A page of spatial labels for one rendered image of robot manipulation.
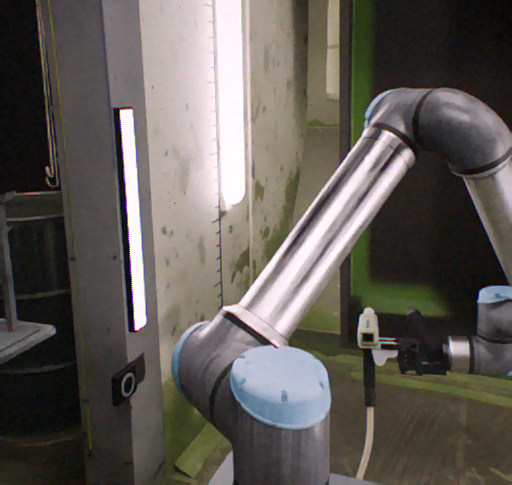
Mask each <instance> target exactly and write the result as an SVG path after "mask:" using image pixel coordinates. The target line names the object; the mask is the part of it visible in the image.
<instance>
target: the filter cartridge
mask: <svg viewBox="0 0 512 485"><path fill-rule="evenodd" d="M327 45H328V51H327V72H326V77H327V92H326V99H327V100H340V57H339V0H329V8H328V18H327Z"/></svg>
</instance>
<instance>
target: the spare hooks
mask: <svg viewBox="0 0 512 485"><path fill-rule="evenodd" d="M36 4H37V21H38V32H39V38H40V51H41V64H42V71H43V80H44V93H45V106H46V122H48V139H49V151H50V163H51V173H50V171H49V168H48V167H46V172H47V175H48V176H49V177H50V178H53V174H54V169H53V158H52V147H51V132H50V117H49V112H48V107H47V91H46V75H47V88H48V99H49V106H50V114H51V126H52V137H53V151H54V163H55V173H56V174H57V185H51V184H50V183H49V181H48V177H46V182H47V184H48V185H49V186H51V187H53V188H55V187H58V185H59V179H58V167H57V162H56V161H58V163H59V158H56V157H55V144H54V131H53V121H52V112H53V113H54V111H53V105H51V101H50V93H49V82H48V69H47V57H45V44H46V42H44V36H45V30H44V19H43V17H42V11H41V0H36ZM39 14H40V15H39ZM40 21H42V32H41V24H40ZM42 35H43V48H42ZM43 50H44V59H43ZM44 60H46V75H45V62H44Z"/></svg>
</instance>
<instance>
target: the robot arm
mask: <svg viewBox="0 0 512 485"><path fill-rule="evenodd" d="M366 118H367V121H365V132H363V134H362V137H361V138H360V139H359V141H358V142H357V145H356V146H355V147H354V149H353V150H352V151H351V153H350V154H349V155H348V157H347V158H346V160H344V161H343V162H342V164H341V165H340V167H339V169H338V170H337V172H336V173H335V174H334V176H333V177H332V178H331V180H330V181H329V182H328V184H327V185H326V187H325V188H323V189H322V192H321V193H320V194H319V196H318V197H317V199H316V200H315V201H314V203H313V204H312V205H311V207H310V208H309V209H308V211H307V212H306V214H305V215H304V216H303V218H302V220H301V221H300V223H298V224H297V225H296V227H295V228H294V230H293V231H292V232H291V234H290V235H289V236H288V238H287V239H286V241H285V242H284V243H283V245H282V246H281V248H280V250H279V251H278V252H277V254H276V255H275V257H274V258H273V259H271V261H270V262H269V263H268V265H267V266H266V268H265V269H264V270H263V272H262V273H261V274H260V277H259V278H258V279H257V281H256V282H255V284H254V285H253V286H252V288H251V289H250V290H249V292H248V293H247V295H246V296H244V297H243V299H242V300H241V301H240V304H238V305H236V306H230V307H224V308H223V310H222V311H221V312H220V314H218V315H217V316H216V318H215V319H214V320H213V321H203V322H200V323H198V324H196V325H193V327H191V328H190V329H189V330H187V331H186V332H185V333H184V334H183V336H182V337H181V340H180V341H179V343H177V345H176V348H175V351H173V354H172V359H171V373H172V377H173V380H174V383H175V385H176V386H177V389H178V390H180V391H181V393H182V395H183V397H184V398H185V399H186V400H187V401H188V402H189V403H190V404H191V405H193V407H194V408H195V409H196V410H197V411H198V412H199V413H200V414H201V415H202V416H204V417H205V418H206V419H207V420H208V421H209V422H210V423H212V425H213V426H214V427H215V428H216V429H217V430H218V431H219V432H220V433H221V434H222V435H223V436H224V437H225V438H227V439H228V441H229V442H230V443H231V445H232V448H233V469H234V480H233V484H232V485H331V484H330V482H329V472H330V471H329V469H330V431H329V407H330V391H329V383H328V375H327V372H326V370H325V367H324V365H323V364H322V363H321V362H320V361H319V360H316V359H315V358H314V357H313V356H312V355H310V354H308V353H306V352H304V351H301V350H298V348H293V347H288V339H289V337H290V336H291V335H292V333H293V332H294V330H295V329H297V326H298V325H299V324H300V322H301V321H302V319H303V318H304V317H305V315H306V314H307V312H308V311H309V309H310V308H311V307H312V305H313V304H314V302H315V300H316V298H317V297H318V296H319V294H320V293H321V291H322V290H324V288H325V287H326V286H327V284H328V283H329V281H330V280H331V278H332V277H333V276H334V273H335V272H336V270H337V269H338V267H339V266H340V265H341V263H342V262H343V260H344V259H345V258H346V256H347V255H349V253H350V252H351V250H352V249H353V248H354V245H355V244H356V242H357V241H358V239H359V238H360V237H361V235H362V234H363V232H364V231H365V229H366V228H367V227H368V225H369V224H371V222H372V221H373V218H374V217H375V216H376V214H377V213H378V211H379V210H380V208H381V207H382V206H383V204H384V203H385V201H386V200H387V199H388V197H389V196H391V193H392V192H393V190H394V189H395V188H396V186H397V185H398V183H399V182H400V180H401V179H402V178H403V176H404V175H405V173H406V171H408V169H409V168H410V167H411V166H413V165H414V163H415V162H416V160H417V159H418V158H419V156H420V155H421V153H423V151H425V150H426V151H435V152H436V153H439V154H440V156H441V157H443V158H444V159H445V161H446V162H447V164H448V166H449V169H450V170H451V172H453V173H454V174H457V175H460V176H463V178H464V182H465V184H466V186H467V189H468V191H469V193H470V196H472V198H473V200H474V204H475V206H476V209H477V211H478V213H479V216H480V218H481V220H482V224H483V226H484V228H486V231H487V233H488V235H489V238H490V240H491V244H492V246H493V248H494V251H495V253H496V255H498V258H499V260H500V263H501V266H502V268H503V270H504V273H505V275H506V277H507V280H509V283H510V286H511V287H507V286H492V287H488V288H484V289H482V290H481V291H480V292H479V299H478V301H477V303H478V316H477V333H476V336H448V337H447V339H441V340H440V347H438V345H437V343H436V341H435V340H433V338H432V336H431V334H430V333H429V330H428V328H427V327H426V325H425V323H424V321H423V317H422V313H421V312H420V311H419V310H418V309H416V308H415V307H412V308H410V309H408V310H407V317H408V321H410V322H411V324H413V325H414V327H415V328H416V330H417V332H418V333H420V336H421V338H422V339H421V338H420V339H419V340H417V339H415V338H398V337H378V347H377V348H376V349H371V350H372V353H373V357H374V362H375V364H376V365H377V366H383V365H384V364H385V362H386V360H387V358H388V357H395V356H396V355H397V361H398V362H399V370H401V374H405V375H408V376H422V375H444V376H447V369H448V371H449V372H450V373H478V374H480V375H501V376H512V162H511V159H510V158H511V156H512V136H511V133H510V132H509V130H508V127H507V125H506V124H505V123H504V122H503V120H502V119H500V118H499V117H498V116H497V115H496V114H495V113H494V112H493V111H492V110H491V109H490V107H489V106H488V105H485V104H484V103H483V102H481V101H480V100H478V99H477V98H475V97H474V96H471V95H469V94H467V93H465V92H463V91H459V90H455V89H450V88H439V89H411V88H398V89H397V90H391V91H387V92H384V93H383V94H381V95H378V96H377V97H376V98H375V99H374V100H373V101H372V102H371V105H370V107H369V108H368V111H367V113H366ZM397 350H398V353H397ZM435 355H436V356H438V357H435ZM408 370H411V371H415V370H416V374H410V373H405V371H408Z"/></svg>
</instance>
